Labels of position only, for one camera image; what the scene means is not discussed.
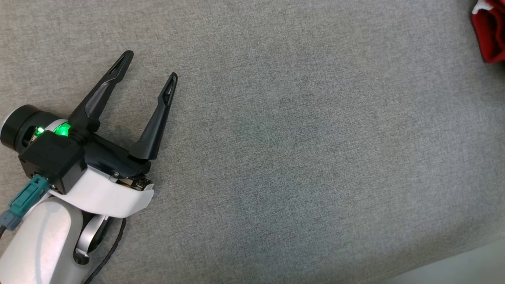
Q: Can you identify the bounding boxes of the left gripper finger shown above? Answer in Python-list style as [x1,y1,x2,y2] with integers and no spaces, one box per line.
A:
[67,50,135,133]
[128,72,179,161]

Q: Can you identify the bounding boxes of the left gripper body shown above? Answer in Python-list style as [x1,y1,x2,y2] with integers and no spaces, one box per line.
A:
[0,104,155,219]

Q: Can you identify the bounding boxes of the red shorts with white stripes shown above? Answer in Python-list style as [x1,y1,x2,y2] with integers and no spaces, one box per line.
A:
[471,0,505,64]

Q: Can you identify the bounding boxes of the teal cable connector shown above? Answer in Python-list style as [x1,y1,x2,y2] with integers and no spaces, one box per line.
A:
[0,174,51,232]

